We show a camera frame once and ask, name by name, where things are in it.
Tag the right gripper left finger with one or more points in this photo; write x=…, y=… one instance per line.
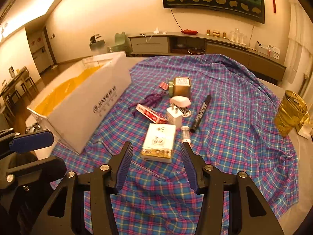
x=120, y=165

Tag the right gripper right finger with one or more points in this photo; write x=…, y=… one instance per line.
x=193, y=165

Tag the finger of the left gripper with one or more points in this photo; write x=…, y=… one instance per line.
x=32, y=141

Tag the black marker pen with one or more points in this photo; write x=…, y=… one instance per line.
x=200, y=114

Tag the white gold tissue pack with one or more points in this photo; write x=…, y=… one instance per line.
x=159, y=143

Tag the white power adapter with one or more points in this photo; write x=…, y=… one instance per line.
x=174, y=116

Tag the red white staples box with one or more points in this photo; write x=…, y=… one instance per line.
x=150, y=114

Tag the white pink stapler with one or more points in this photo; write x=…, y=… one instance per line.
x=182, y=103

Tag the purple action figure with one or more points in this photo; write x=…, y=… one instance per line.
x=152, y=100

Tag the gold square tin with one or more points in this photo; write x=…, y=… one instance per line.
x=182, y=87

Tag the green tape roll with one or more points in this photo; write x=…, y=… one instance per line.
x=171, y=89

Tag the pink binder clip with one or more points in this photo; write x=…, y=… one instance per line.
x=164, y=85

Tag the blue plaid cloth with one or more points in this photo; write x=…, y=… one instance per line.
x=237, y=133

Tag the white cardboard box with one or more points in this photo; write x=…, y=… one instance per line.
x=74, y=103

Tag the dining table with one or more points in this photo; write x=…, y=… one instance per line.
x=27, y=84

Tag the gold glass jar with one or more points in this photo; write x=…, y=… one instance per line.
x=290, y=112

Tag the green plastic chair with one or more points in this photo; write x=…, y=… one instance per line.
x=122, y=44

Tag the white trash bin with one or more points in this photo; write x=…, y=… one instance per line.
x=97, y=44

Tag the grey tv cabinet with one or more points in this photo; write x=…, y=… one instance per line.
x=174, y=43

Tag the red tray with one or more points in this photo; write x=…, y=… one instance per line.
x=189, y=32

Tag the clear glass cups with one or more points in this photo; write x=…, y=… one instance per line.
x=237, y=37

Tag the white curtain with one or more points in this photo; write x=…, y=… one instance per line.
x=298, y=60

